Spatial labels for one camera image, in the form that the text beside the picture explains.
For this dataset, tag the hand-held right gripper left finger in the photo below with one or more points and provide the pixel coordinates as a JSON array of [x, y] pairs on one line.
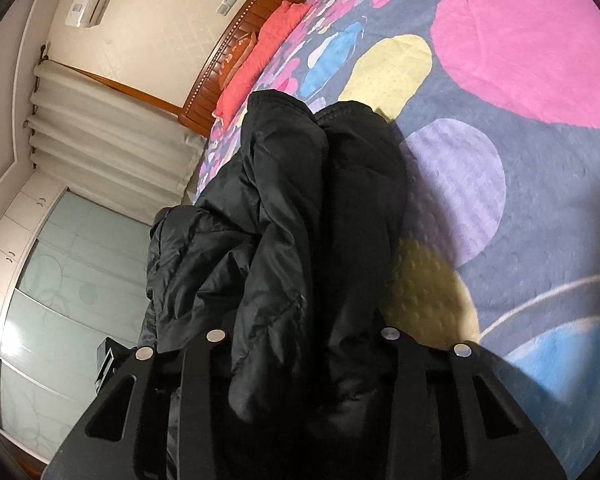
[[205, 365]]

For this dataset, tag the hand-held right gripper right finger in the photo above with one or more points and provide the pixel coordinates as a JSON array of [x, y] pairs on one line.
[[405, 365]]

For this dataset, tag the black puffer jacket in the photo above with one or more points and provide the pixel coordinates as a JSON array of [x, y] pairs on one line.
[[290, 210]]

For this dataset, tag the black device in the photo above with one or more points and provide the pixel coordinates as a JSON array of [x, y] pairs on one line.
[[109, 362]]

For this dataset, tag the glass-door wardrobe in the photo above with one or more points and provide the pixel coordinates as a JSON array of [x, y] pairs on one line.
[[55, 260]]

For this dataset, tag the cream curtain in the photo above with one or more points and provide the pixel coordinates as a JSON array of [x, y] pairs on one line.
[[105, 145]]

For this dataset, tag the colourful circle-print bed sheet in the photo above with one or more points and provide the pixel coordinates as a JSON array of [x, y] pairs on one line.
[[480, 135]]

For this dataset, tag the wooden headboard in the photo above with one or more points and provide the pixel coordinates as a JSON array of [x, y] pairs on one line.
[[200, 105]]

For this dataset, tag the orange printed cushion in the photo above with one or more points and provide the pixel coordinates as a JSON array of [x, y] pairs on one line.
[[235, 57]]

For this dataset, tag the red quilted pillow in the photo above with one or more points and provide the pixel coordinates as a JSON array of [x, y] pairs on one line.
[[280, 22]]

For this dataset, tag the wooden frame post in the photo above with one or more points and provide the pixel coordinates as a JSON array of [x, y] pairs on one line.
[[130, 92]]

